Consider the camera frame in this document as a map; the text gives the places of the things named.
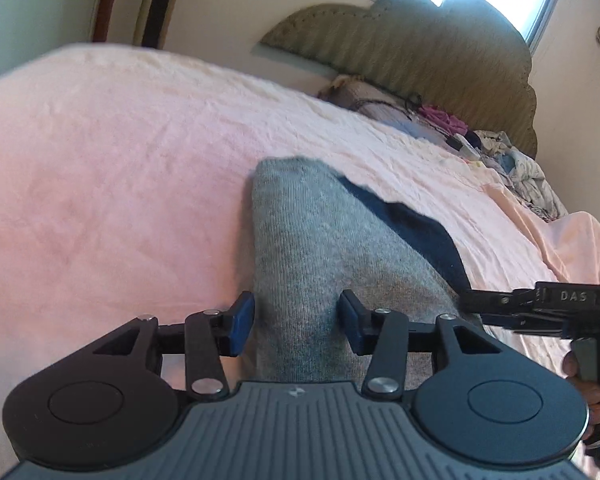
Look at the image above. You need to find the peach bed sheet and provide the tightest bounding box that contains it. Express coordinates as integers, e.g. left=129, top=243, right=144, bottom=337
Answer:
left=482, top=182, right=600, bottom=283

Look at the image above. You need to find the olive padded headboard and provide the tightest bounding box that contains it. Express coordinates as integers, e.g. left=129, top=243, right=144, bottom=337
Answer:
left=257, top=0, right=538, bottom=158

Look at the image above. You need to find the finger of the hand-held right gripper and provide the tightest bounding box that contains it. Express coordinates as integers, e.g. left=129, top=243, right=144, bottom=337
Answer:
left=458, top=287, right=537, bottom=314
left=480, top=312, right=571, bottom=336

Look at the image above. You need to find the grey embroidered sweater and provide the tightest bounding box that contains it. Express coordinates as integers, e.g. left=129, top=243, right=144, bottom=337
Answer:
left=250, top=157, right=486, bottom=386

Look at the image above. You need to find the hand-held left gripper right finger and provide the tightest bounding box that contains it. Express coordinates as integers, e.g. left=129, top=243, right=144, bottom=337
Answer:
left=340, top=289, right=501, bottom=401

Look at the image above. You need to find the pile of pale clothes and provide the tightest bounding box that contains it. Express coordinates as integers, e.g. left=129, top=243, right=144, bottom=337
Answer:
left=472, top=130, right=568, bottom=223

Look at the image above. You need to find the navy blue garment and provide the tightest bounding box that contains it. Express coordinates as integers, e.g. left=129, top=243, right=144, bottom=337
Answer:
left=330, top=172, right=473, bottom=293

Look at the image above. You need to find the pink bed blanket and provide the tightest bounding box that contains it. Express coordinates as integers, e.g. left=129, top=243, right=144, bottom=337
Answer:
left=0, top=42, right=576, bottom=480

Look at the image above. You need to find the person's right hand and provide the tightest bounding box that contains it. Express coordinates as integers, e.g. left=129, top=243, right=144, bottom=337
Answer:
left=562, top=351, right=600, bottom=445

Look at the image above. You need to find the magenta crumpled cloth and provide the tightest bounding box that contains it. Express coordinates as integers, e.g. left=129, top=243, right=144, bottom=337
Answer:
left=417, top=104, right=468, bottom=132

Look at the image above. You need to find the white wardrobe door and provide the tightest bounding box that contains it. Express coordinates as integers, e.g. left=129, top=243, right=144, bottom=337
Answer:
left=0, top=0, right=113, bottom=86

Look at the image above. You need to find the patterned beige pillow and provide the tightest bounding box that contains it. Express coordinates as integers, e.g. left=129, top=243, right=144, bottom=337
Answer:
left=317, top=74, right=416, bottom=123

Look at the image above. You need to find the brown wooden door frame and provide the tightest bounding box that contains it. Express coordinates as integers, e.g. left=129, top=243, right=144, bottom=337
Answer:
left=92, top=0, right=183, bottom=48

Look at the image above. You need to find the small white remote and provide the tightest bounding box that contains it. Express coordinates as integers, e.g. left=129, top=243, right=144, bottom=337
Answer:
left=447, top=135, right=481, bottom=157

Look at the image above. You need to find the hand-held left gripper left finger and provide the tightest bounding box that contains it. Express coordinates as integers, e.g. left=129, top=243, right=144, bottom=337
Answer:
left=93, top=291, right=256, bottom=402

